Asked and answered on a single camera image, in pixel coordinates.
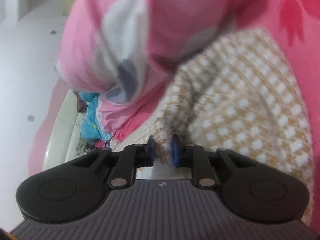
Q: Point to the beige houndstooth fleece-lined coat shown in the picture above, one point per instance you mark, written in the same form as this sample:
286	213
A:
237	100

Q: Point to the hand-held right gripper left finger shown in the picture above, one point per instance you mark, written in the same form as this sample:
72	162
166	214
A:
151	153

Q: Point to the pink and blue floral quilt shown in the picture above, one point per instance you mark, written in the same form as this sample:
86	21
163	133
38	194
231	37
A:
150	17

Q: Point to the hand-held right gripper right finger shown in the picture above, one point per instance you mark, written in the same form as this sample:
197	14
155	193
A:
175	153

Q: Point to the maroon fleece cloth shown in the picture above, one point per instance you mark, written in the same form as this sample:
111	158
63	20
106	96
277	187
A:
80	105

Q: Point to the grey plaid garment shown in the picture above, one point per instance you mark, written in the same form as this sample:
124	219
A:
85	147

